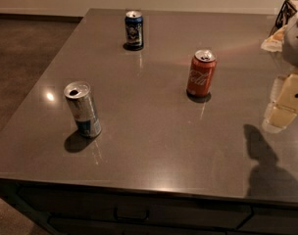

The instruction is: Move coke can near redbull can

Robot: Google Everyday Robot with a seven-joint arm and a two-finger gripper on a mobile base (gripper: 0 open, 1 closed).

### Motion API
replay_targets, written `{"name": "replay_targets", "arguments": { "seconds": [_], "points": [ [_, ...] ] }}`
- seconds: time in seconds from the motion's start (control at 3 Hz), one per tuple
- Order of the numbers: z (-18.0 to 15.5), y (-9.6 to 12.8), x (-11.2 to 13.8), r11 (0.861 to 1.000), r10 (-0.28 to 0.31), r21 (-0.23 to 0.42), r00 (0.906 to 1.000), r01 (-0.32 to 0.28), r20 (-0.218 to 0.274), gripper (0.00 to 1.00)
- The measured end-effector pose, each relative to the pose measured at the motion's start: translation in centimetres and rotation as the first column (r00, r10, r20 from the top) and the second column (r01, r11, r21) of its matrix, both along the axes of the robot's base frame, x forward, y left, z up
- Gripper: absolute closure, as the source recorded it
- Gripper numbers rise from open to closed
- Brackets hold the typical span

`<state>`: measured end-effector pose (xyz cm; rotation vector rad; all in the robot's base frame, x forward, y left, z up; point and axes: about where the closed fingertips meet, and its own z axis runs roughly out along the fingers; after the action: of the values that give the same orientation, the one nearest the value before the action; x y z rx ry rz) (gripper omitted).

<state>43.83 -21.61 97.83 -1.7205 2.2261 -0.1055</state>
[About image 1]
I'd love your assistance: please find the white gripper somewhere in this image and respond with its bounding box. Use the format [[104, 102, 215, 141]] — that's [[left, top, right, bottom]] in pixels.
[[262, 11, 298, 133]]

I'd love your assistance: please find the red coke can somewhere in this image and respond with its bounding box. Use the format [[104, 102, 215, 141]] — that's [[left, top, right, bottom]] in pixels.
[[186, 49, 217, 98]]

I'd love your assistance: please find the blue soda can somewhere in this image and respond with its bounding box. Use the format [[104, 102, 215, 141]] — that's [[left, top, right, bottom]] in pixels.
[[124, 10, 143, 50]]

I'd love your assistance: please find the silver redbull can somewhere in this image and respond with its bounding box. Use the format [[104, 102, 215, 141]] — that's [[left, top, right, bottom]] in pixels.
[[64, 81, 101, 138]]

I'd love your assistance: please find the snack bag in basket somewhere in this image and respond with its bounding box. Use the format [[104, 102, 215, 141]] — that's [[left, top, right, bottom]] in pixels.
[[261, 26, 286, 52]]

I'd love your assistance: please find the black wire basket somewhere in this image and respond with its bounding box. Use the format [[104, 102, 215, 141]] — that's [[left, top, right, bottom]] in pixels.
[[270, 0, 298, 35]]

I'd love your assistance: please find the black drawer handle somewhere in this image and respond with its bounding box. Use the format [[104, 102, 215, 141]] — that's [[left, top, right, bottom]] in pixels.
[[113, 208, 150, 222]]

